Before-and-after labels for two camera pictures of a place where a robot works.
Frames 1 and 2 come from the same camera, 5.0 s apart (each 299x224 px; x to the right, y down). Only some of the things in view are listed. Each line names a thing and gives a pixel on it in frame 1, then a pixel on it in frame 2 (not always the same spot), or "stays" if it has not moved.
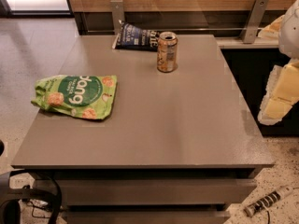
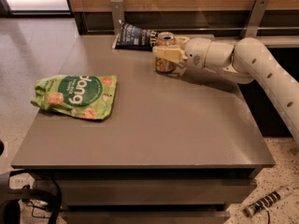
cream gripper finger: x=282 y=91 to x=171 y=52
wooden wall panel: x=217 y=10 stays
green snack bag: x=85 y=96 stays
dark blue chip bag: x=130 y=36 stays
